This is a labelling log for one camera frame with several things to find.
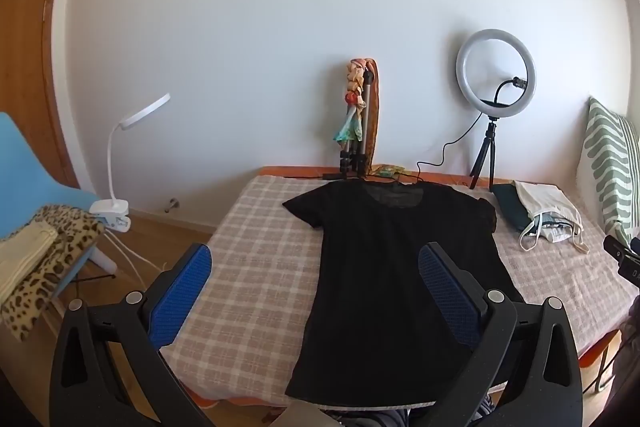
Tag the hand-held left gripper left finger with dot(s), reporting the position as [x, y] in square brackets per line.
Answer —
[182, 292]

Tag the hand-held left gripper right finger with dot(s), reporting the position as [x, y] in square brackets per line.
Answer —
[445, 297]

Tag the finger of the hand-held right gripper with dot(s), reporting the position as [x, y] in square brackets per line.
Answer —
[622, 257]

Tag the black t-shirt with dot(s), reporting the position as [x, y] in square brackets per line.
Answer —
[390, 257]

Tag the beige plaid blanket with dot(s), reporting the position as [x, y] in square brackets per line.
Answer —
[250, 257]

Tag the metal door stopper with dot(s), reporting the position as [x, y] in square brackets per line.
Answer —
[172, 204]

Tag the white tote bag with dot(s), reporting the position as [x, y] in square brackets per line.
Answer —
[545, 202]

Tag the green striped pillow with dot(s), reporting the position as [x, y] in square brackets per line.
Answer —
[605, 157]

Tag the white clip desk lamp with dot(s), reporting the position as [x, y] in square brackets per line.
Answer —
[107, 209]

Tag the dark green folded cloth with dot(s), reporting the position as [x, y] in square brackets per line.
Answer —
[507, 204]

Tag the leopard print cloth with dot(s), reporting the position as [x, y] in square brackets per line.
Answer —
[55, 257]

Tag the cream folded cloth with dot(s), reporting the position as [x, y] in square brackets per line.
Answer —
[20, 257]

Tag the colourful patterned scarf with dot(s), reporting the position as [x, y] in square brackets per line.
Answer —
[378, 117]

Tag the folded grey tripod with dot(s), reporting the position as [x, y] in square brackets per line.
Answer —
[366, 117]

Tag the blue chair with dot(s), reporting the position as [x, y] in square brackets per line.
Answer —
[25, 167]

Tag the wooden door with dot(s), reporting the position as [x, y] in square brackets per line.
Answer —
[30, 57]

